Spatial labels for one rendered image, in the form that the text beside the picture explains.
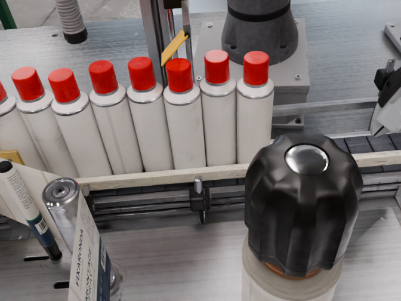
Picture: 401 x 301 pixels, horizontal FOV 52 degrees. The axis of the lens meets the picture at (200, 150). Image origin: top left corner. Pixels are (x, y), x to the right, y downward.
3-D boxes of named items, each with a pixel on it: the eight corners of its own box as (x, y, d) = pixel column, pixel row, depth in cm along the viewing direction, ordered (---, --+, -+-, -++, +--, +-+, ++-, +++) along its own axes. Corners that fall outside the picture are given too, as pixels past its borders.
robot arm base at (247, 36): (218, 67, 80) (213, 21, 72) (225, 24, 90) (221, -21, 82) (298, 66, 77) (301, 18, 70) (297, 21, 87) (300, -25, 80)
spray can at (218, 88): (201, 172, 68) (191, 64, 53) (210, 150, 71) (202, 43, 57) (233, 177, 66) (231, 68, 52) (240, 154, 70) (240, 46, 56)
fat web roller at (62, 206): (83, 299, 53) (32, 210, 40) (88, 267, 57) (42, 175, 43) (118, 295, 53) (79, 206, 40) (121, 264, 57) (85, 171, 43)
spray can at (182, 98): (184, 187, 66) (169, 80, 51) (169, 167, 69) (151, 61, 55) (212, 174, 67) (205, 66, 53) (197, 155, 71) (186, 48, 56)
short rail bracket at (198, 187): (194, 236, 65) (187, 187, 56) (193, 221, 67) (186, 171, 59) (214, 235, 65) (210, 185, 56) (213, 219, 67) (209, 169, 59)
